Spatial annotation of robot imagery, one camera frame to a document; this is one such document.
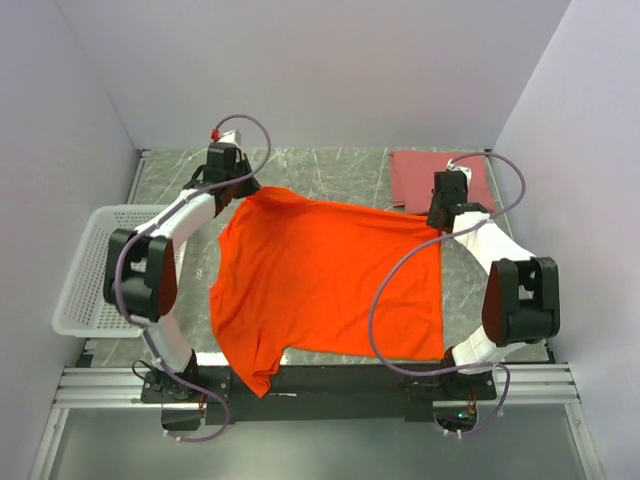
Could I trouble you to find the orange t shirt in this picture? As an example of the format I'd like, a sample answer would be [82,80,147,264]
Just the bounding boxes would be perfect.
[210,187,445,396]

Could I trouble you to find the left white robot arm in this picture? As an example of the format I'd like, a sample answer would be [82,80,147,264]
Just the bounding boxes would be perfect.
[103,131,260,402]

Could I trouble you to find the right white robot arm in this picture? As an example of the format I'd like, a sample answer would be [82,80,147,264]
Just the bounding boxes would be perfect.
[427,170,560,399]

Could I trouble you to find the folded pink t shirt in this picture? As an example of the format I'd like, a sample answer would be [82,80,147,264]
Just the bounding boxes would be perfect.
[389,150,496,215]

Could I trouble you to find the white perforated plastic basket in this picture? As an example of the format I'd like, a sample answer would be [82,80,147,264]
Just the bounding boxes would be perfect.
[52,204,165,338]

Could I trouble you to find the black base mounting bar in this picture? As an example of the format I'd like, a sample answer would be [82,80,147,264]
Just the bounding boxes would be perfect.
[139,364,499,432]

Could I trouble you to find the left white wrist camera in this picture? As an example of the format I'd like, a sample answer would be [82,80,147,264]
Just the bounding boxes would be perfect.
[211,129,242,148]

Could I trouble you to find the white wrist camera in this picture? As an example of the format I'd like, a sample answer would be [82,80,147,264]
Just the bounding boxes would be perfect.
[211,129,242,148]
[446,159,473,182]

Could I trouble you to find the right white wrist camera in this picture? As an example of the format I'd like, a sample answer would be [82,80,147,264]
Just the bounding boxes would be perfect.
[446,159,473,182]

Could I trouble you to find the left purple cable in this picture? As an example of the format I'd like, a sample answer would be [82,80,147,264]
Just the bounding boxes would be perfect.
[112,114,272,445]

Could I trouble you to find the purple cable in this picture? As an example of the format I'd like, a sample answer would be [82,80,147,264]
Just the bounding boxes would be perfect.
[112,114,272,445]
[368,152,527,441]

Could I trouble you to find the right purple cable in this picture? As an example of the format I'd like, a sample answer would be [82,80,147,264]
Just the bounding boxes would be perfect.
[368,152,527,441]

